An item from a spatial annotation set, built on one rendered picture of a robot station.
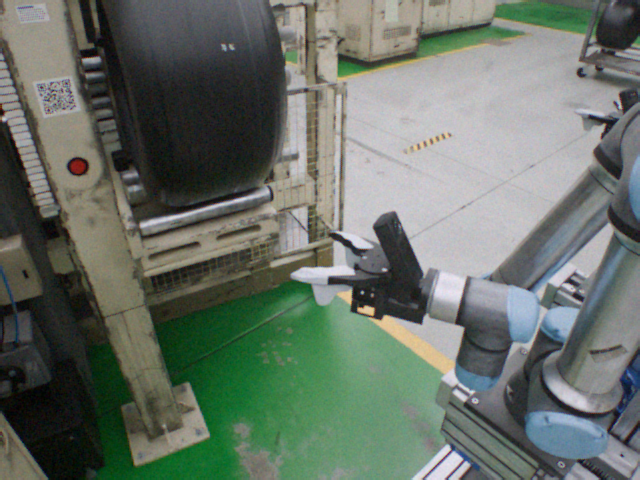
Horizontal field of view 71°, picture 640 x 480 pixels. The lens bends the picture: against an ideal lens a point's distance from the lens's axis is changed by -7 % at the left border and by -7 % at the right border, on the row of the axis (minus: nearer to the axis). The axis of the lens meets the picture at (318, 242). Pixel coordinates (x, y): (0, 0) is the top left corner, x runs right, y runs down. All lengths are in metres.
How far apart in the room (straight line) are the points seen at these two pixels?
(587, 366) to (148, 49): 0.86
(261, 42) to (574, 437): 0.85
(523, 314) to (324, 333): 1.47
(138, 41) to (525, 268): 0.76
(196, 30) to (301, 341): 1.44
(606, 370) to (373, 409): 1.23
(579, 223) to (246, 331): 1.62
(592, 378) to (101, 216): 1.05
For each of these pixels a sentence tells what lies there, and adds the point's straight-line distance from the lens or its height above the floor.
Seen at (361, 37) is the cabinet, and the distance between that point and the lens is 5.76.
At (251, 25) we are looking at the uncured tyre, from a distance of 0.96.
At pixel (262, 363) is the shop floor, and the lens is 1.99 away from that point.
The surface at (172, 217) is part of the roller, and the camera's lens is 1.17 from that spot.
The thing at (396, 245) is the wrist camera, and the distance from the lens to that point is 0.68.
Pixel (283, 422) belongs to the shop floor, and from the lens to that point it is 1.82.
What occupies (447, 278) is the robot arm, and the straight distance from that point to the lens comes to 0.70.
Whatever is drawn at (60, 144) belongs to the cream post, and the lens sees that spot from 1.14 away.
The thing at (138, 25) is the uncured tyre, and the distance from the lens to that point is 0.94.
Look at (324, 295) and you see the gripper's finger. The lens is 0.71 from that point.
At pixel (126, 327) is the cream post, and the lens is 1.43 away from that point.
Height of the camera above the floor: 1.52
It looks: 36 degrees down
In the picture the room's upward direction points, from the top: straight up
